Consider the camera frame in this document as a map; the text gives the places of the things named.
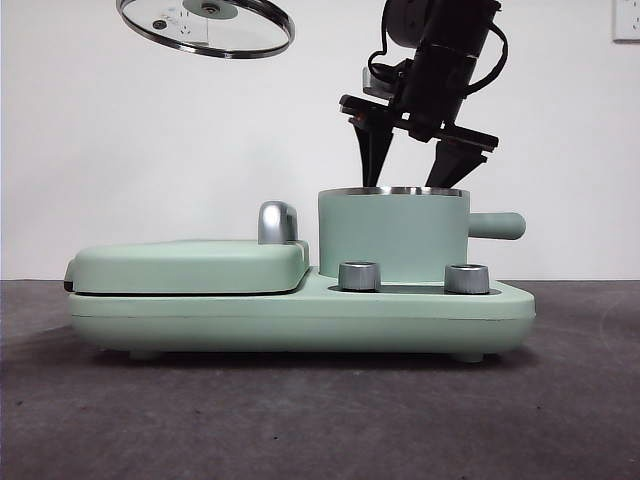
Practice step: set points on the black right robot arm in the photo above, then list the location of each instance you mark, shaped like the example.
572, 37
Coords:
450, 25

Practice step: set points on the silver control knob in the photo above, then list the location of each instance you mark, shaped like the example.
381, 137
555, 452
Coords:
358, 277
465, 280

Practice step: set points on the mint green breakfast machine base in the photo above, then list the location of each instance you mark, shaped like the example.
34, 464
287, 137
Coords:
210, 322

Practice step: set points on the mint green steamer pot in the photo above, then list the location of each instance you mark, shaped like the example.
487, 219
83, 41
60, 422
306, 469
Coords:
395, 230

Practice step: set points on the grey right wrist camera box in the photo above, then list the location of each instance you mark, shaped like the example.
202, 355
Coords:
377, 82

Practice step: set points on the glass pot lid green knob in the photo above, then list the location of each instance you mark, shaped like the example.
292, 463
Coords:
240, 30

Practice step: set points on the mint green hinged griddle cover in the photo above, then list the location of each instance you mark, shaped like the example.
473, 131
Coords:
190, 267

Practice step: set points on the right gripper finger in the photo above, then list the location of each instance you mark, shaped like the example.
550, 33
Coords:
455, 167
372, 150

